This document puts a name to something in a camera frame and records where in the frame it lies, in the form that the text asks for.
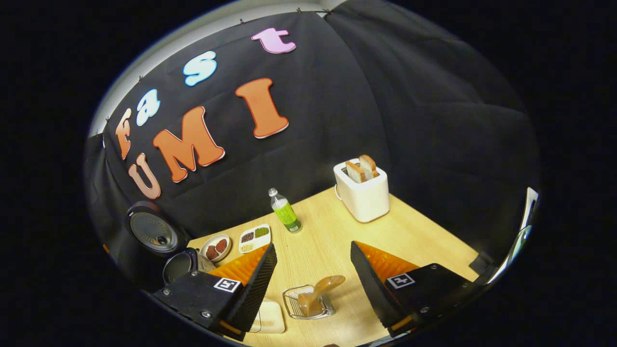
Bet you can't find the white divided bean tray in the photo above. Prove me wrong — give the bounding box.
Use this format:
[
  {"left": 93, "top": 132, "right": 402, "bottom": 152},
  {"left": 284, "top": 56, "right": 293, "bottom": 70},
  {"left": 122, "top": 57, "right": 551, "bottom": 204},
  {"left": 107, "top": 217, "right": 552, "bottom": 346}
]
[{"left": 239, "top": 224, "right": 271, "bottom": 254}]

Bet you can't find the white toaster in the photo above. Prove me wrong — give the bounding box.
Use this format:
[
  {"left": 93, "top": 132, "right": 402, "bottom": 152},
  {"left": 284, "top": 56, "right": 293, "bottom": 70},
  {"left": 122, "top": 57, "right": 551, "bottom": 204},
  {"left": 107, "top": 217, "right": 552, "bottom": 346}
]
[{"left": 333, "top": 154, "right": 390, "bottom": 223}]

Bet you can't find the black backdrop cloth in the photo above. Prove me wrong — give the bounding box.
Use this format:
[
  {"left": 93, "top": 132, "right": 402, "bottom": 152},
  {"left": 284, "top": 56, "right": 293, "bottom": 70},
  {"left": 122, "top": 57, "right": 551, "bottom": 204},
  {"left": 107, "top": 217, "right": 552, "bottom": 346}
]
[{"left": 84, "top": 0, "right": 540, "bottom": 290}]

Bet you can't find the white board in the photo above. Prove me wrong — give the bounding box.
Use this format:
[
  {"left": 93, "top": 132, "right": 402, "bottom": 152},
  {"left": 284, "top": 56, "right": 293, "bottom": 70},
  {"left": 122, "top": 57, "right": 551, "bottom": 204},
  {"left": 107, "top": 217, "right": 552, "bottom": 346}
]
[{"left": 501, "top": 187, "right": 539, "bottom": 280}]

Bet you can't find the black rice cooker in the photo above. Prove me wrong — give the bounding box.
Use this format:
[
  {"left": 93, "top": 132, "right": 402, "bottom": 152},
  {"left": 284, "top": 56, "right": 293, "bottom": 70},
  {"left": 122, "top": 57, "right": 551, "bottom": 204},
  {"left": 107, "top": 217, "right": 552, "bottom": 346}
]
[{"left": 124, "top": 201, "right": 216, "bottom": 286}]

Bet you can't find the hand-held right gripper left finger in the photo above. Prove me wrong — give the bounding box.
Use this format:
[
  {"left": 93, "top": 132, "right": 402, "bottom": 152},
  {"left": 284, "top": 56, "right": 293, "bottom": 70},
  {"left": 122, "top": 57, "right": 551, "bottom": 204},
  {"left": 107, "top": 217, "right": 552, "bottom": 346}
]
[{"left": 152, "top": 242, "right": 279, "bottom": 342}]

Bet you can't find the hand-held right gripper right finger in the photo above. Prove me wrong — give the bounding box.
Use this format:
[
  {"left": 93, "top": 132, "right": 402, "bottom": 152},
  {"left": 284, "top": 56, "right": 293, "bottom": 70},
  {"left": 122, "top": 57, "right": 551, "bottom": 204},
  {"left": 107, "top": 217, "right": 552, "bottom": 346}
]
[{"left": 350, "top": 240, "right": 483, "bottom": 338}]

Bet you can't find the green drink bottle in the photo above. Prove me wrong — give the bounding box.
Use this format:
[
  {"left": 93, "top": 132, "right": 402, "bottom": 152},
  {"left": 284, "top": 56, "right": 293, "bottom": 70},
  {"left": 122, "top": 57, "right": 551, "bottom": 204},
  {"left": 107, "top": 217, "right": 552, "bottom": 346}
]
[{"left": 268, "top": 188, "right": 303, "bottom": 233}]

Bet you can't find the round plate with red meat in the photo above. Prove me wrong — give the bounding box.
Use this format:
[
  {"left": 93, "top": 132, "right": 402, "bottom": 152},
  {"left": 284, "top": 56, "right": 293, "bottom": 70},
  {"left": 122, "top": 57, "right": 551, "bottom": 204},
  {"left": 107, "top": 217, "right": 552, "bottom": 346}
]
[{"left": 200, "top": 234, "right": 232, "bottom": 263}]

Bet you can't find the wooden spoon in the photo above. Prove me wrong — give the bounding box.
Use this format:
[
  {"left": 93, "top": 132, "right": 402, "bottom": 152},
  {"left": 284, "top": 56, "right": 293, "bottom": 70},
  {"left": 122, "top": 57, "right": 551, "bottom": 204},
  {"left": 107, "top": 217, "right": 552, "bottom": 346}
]
[{"left": 298, "top": 275, "right": 346, "bottom": 318}]

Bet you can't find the clear rice container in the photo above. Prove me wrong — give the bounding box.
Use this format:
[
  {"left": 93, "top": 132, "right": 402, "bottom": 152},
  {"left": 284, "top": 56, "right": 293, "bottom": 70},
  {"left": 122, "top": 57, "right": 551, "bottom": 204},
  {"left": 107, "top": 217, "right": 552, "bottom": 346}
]
[{"left": 250, "top": 300, "right": 286, "bottom": 334}]

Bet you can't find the metal wire chopstick holder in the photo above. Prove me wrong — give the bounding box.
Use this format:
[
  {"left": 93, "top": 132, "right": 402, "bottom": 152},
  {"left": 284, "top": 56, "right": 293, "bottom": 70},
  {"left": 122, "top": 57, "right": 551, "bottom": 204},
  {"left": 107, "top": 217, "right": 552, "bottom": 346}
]
[{"left": 282, "top": 284, "right": 336, "bottom": 320}]

